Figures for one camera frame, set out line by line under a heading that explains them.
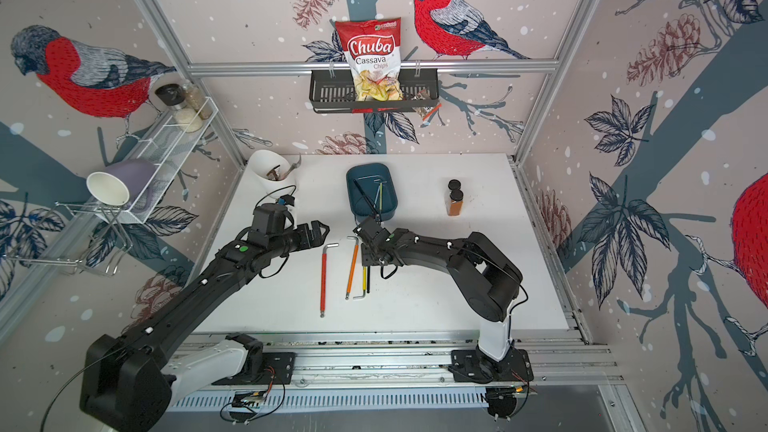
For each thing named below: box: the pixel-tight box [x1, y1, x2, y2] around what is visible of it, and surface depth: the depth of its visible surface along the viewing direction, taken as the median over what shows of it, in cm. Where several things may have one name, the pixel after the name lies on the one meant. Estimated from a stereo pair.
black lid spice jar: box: [155, 83, 203, 133], surface depth 83 cm
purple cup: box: [86, 159, 158, 210], surface depth 64 cm
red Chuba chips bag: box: [335, 17, 403, 102], surface depth 84 cm
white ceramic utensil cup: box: [249, 149, 296, 195], surface depth 106 cm
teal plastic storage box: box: [346, 162, 398, 220], surface depth 113 cm
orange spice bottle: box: [447, 189, 464, 217], surface depth 100 cm
